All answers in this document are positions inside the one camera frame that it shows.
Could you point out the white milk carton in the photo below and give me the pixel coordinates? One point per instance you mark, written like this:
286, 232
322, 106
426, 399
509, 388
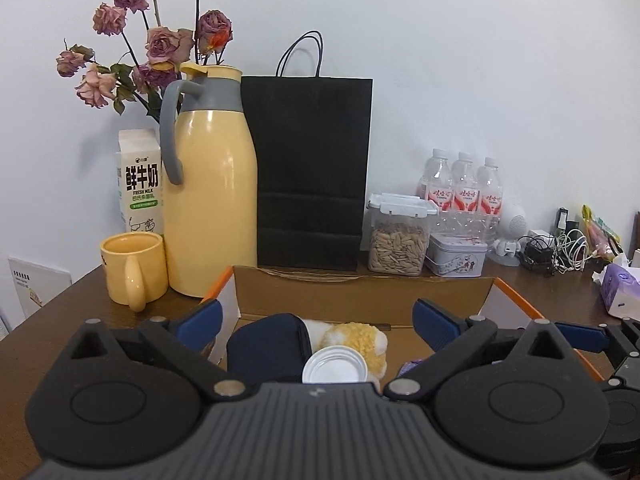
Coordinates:
140, 180

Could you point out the yellow thermos jug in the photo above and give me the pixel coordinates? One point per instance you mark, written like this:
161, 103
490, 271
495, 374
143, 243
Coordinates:
215, 200

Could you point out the yellow white plush toy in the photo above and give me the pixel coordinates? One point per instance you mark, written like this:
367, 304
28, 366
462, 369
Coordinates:
360, 340

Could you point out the printed white tin box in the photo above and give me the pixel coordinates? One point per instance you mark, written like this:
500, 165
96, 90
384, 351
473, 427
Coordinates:
457, 257

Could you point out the clear seed container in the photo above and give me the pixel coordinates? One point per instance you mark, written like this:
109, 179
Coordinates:
397, 250

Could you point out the black standing adapter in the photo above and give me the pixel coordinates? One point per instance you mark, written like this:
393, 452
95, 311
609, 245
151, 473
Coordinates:
563, 220

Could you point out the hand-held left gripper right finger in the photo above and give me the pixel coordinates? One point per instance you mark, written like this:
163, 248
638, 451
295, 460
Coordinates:
434, 325

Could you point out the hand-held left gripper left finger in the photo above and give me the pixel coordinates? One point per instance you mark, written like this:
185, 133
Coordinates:
202, 324

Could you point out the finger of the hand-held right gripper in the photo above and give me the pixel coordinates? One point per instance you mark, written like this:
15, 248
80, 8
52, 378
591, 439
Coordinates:
582, 337

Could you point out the black paper bag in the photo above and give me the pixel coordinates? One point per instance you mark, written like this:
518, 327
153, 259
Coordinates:
310, 150

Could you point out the navy zip pouch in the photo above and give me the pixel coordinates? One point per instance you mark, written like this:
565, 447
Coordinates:
265, 350

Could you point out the white booklet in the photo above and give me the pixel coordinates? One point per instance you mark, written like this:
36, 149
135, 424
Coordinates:
37, 285

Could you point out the brown phone stand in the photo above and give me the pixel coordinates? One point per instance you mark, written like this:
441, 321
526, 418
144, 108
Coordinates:
636, 237

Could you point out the yellow green snack packet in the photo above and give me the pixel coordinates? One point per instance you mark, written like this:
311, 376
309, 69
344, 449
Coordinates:
600, 230

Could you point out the white small fan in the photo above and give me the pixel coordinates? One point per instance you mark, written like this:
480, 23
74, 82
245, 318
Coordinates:
512, 222

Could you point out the dried pink rose bouquet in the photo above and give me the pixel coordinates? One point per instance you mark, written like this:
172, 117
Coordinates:
162, 42

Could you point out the water bottle red label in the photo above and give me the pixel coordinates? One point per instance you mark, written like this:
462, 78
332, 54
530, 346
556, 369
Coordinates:
465, 187
490, 192
439, 185

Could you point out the yellow mug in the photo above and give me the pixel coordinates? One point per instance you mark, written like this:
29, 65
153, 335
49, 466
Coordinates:
120, 270

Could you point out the red cardboard box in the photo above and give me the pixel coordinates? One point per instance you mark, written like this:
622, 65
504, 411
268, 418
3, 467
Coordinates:
350, 295

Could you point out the white pill jar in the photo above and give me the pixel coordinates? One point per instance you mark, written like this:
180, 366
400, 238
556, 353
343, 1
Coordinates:
334, 365

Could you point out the purple tissue pack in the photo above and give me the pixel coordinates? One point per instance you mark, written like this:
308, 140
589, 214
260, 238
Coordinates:
622, 290

